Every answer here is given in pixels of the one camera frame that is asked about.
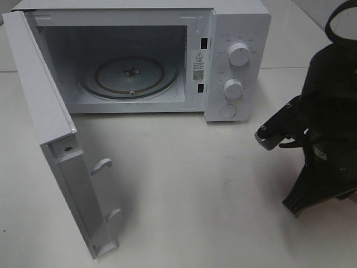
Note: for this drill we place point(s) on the warning label sticker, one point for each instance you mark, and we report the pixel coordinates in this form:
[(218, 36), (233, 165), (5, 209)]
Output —
[(198, 65)]

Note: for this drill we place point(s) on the glass microwave turntable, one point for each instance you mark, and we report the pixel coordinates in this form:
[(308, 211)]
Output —
[(129, 77)]

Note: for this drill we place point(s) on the lower white control knob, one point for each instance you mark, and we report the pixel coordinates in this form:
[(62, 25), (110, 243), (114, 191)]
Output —
[(233, 89)]

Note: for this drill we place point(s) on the white microwave oven body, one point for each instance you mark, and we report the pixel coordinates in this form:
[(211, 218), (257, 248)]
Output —
[(82, 34)]

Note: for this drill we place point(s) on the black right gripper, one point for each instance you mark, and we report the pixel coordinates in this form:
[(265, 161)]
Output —
[(329, 170)]

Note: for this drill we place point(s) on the round white door button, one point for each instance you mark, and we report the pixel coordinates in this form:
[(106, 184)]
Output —
[(228, 111)]

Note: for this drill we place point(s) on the upper white control knob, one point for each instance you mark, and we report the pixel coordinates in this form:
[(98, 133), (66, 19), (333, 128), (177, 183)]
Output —
[(239, 53)]

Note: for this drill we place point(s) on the white control knob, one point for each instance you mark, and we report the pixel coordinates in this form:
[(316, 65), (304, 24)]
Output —
[(239, 53), (233, 89)]

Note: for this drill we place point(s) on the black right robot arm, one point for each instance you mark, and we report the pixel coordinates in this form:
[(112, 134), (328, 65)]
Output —
[(327, 114)]

